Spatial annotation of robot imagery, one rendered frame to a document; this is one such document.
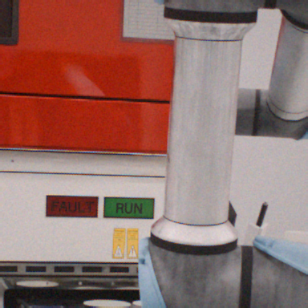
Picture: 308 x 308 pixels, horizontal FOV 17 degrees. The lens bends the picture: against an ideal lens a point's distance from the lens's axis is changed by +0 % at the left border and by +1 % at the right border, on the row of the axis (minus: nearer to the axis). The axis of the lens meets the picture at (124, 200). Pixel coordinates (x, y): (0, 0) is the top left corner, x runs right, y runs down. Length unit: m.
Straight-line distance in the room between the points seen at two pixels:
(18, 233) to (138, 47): 0.48
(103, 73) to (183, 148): 0.94
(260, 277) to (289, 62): 0.31
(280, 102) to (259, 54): 2.43
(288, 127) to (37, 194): 0.80
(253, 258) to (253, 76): 2.64
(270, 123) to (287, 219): 2.41
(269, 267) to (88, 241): 0.98
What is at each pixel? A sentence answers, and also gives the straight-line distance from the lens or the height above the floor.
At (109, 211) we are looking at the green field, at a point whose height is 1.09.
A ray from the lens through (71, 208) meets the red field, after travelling 2.23.
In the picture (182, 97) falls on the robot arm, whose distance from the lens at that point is 1.26.
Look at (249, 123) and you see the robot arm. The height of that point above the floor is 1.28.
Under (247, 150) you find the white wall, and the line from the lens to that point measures 3.91.
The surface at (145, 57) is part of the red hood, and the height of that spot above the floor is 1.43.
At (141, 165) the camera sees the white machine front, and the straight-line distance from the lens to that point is 2.26.
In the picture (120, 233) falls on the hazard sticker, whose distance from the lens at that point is 2.26.
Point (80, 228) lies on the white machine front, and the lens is 2.24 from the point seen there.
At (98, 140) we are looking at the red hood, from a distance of 2.19.
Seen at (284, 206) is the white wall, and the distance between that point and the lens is 3.97.
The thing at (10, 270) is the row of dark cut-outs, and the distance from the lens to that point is 2.23.
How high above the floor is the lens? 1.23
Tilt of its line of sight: 3 degrees down
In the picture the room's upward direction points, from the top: 2 degrees clockwise
